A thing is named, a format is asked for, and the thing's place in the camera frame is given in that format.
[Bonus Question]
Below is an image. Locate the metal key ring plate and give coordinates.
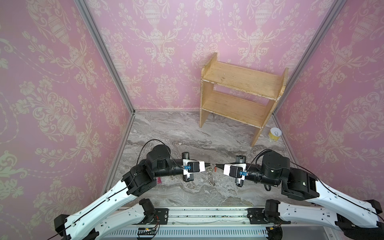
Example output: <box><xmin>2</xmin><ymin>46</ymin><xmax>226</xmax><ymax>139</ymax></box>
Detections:
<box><xmin>206</xmin><ymin>166</ymin><xmax>216</xmax><ymax>186</ymax></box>

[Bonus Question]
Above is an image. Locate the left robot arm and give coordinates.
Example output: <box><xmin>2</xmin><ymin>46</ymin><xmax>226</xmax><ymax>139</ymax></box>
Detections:
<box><xmin>54</xmin><ymin>142</ymin><xmax>210</xmax><ymax>240</ymax></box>

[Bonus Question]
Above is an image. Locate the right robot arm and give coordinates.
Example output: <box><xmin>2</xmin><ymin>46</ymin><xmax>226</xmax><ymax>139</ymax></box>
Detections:
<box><xmin>216</xmin><ymin>149</ymin><xmax>384</xmax><ymax>240</ymax></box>

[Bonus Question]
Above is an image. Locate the wooden two-tier shelf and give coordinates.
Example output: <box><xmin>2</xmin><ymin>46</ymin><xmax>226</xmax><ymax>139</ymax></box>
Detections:
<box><xmin>199</xmin><ymin>52</ymin><xmax>289</xmax><ymax>148</ymax></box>

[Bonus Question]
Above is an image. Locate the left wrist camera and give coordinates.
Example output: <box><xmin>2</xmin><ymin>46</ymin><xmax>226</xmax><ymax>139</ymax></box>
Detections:
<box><xmin>191</xmin><ymin>160</ymin><xmax>206</xmax><ymax>173</ymax></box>

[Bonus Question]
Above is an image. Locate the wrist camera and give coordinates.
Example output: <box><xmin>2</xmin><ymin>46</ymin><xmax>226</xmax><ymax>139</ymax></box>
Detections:
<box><xmin>224</xmin><ymin>164</ymin><xmax>249</xmax><ymax>179</ymax></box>
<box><xmin>191</xmin><ymin>160</ymin><xmax>206</xmax><ymax>173</ymax></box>

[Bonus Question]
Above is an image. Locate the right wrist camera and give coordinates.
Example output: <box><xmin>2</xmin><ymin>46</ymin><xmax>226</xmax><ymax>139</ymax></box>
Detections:
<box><xmin>224</xmin><ymin>164</ymin><xmax>249</xmax><ymax>179</ymax></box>

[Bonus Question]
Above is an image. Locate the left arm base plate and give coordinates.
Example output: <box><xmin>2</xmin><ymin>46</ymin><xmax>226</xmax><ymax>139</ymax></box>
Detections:
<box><xmin>141</xmin><ymin>208</ymin><xmax>169</xmax><ymax>225</ymax></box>

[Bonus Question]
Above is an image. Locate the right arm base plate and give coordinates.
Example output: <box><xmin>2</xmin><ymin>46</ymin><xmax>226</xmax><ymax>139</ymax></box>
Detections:
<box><xmin>247</xmin><ymin>208</ymin><xmax>270</xmax><ymax>225</ymax></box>

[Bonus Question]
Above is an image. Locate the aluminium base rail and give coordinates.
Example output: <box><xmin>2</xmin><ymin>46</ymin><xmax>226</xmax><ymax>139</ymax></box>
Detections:
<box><xmin>101</xmin><ymin>207</ymin><xmax>341</xmax><ymax>240</ymax></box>

